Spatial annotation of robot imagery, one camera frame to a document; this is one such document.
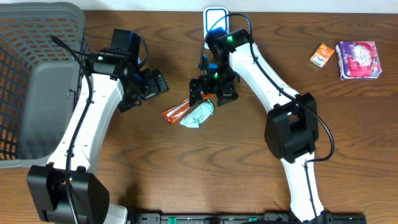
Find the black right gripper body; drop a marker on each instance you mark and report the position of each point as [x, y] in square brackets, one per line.
[212, 88]

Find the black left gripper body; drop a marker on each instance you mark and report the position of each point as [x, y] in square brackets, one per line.
[152, 86]

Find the orange snack bar wrapper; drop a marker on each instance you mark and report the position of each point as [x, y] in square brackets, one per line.
[178, 112]

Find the teal green packet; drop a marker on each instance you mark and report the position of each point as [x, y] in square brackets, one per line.
[196, 117]

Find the small orange juice carton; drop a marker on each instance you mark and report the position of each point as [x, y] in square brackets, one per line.
[321, 55]

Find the floral red purple packet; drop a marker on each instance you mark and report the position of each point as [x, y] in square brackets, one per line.
[358, 60]

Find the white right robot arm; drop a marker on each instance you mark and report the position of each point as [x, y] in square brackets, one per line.
[292, 123]

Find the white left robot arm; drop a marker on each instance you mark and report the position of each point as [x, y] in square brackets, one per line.
[66, 189]

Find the white barcode scanner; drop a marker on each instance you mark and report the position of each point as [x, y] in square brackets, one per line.
[214, 17]

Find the grey plastic lattice basket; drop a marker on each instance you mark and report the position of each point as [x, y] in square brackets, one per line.
[40, 81]

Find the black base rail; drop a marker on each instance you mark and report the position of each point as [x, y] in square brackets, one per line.
[269, 217]

